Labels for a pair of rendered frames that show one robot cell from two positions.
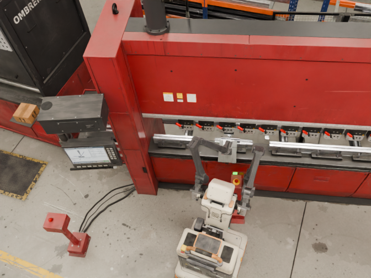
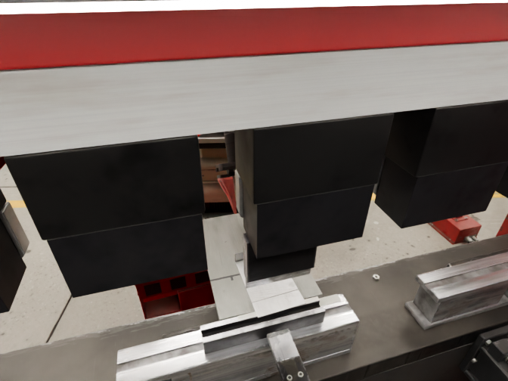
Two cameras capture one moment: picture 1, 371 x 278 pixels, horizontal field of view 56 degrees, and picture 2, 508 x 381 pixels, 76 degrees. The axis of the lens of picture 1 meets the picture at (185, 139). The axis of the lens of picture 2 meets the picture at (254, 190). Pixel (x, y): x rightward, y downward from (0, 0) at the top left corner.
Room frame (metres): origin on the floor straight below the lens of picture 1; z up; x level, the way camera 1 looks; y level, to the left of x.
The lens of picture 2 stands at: (2.30, -0.63, 1.46)
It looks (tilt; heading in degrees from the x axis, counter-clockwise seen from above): 33 degrees down; 152
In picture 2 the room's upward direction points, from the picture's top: straight up
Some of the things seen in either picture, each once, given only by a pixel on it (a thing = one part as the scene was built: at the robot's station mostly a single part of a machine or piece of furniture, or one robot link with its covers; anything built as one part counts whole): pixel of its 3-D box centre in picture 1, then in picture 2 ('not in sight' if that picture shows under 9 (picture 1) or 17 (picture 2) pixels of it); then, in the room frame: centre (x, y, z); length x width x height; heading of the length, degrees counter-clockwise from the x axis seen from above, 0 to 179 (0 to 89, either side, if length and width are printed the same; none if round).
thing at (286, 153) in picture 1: (286, 153); not in sight; (1.84, -1.02, 0.89); 0.30 x 0.05 x 0.03; 78
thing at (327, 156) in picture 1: (326, 156); not in sight; (1.75, -1.41, 0.89); 0.30 x 0.05 x 0.03; 78
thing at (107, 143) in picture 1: (94, 151); not in sight; (1.76, 0.83, 1.42); 0.45 x 0.12 x 0.36; 86
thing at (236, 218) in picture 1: (237, 212); not in sight; (1.61, -0.51, 0.06); 0.25 x 0.20 x 0.12; 170
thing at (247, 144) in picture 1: (233, 143); (244, 351); (2.01, -0.50, 0.92); 0.39 x 0.06 x 0.10; 78
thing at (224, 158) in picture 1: (227, 151); (251, 254); (1.88, -0.41, 1.00); 0.26 x 0.18 x 0.01; 168
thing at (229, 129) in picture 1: (226, 124); (303, 173); (2.03, -0.42, 1.26); 0.15 x 0.09 x 0.17; 78
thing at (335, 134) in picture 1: (333, 130); not in sight; (1.81, -1.40, 1.26); 0.15 x 0.09 x 0.17; 78
